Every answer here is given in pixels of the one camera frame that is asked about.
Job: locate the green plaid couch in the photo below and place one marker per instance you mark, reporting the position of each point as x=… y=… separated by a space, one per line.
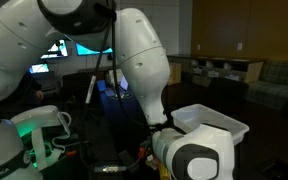
x=277 y=83

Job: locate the white plastic storage bin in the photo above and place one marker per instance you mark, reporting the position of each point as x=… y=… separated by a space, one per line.
x=197 y=115

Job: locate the small bright computer monitor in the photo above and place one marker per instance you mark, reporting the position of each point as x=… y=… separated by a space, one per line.
x=39 y=68

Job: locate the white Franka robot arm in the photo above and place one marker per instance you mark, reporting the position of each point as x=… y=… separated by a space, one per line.
x=140 y=50

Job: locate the person in dark clothing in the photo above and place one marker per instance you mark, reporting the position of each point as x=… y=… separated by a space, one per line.
x=20 y=90

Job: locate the person's hand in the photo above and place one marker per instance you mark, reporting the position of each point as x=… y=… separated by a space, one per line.
x=39 y=95

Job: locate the wooden shelf counter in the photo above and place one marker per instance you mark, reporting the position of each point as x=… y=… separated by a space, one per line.
x=217 y=61

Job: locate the white wall outlet plate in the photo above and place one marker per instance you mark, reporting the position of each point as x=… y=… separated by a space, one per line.
x=239 y=46

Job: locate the silver metal connector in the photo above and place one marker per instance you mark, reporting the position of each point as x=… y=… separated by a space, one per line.
x=110 y=169

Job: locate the open laptop blue keyboard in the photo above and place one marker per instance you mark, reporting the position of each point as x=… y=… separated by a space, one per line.
x=112 y=91

